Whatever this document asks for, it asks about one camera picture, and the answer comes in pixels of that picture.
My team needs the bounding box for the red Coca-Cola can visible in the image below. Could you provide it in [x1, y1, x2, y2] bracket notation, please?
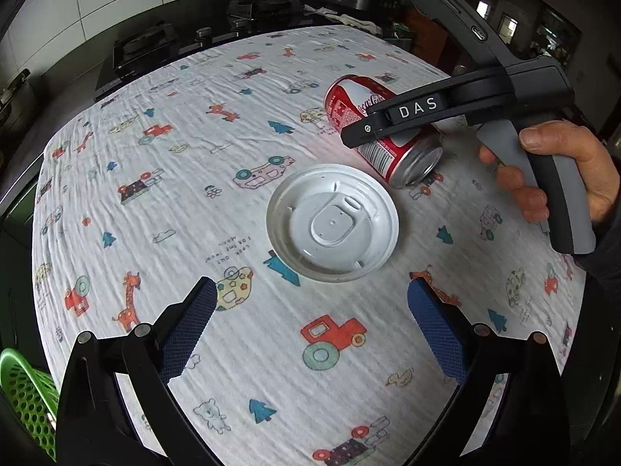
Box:
[324, 75, 443, 188]

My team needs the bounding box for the white plastic cup lid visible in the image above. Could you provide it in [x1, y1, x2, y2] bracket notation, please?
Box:
[265, 164, 400, 283]

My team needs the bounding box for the person's right hand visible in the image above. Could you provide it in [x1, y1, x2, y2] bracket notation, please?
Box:
[479, 119, 621, 224]

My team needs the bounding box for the white patterned table cloth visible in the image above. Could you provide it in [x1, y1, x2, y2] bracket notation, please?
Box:
[33, 26, 585, 465]

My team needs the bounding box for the green perforated plastic basket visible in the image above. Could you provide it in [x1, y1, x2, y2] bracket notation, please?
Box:
[1, 348, 59, 465]

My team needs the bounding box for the black gas stove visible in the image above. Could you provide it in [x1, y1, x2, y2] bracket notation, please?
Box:
[96, 0, 309, 100]

